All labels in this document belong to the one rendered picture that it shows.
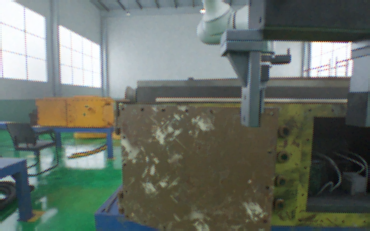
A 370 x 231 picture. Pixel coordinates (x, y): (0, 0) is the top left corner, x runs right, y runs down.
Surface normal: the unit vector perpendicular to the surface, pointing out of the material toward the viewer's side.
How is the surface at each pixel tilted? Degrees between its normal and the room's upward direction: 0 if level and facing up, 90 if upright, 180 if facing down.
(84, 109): 90
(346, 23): 90
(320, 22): 90
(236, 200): 90
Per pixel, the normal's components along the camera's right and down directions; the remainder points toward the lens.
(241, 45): 0.00, 0.10
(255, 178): -0.36, 0.09
